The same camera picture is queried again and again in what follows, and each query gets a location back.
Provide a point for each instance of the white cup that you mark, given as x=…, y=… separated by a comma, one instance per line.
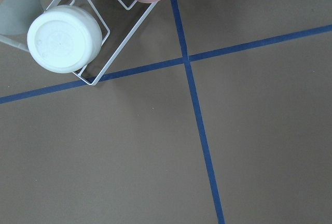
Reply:
x=64, y=39

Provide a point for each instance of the pale grey cup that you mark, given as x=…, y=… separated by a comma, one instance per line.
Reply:
x=18, y=15

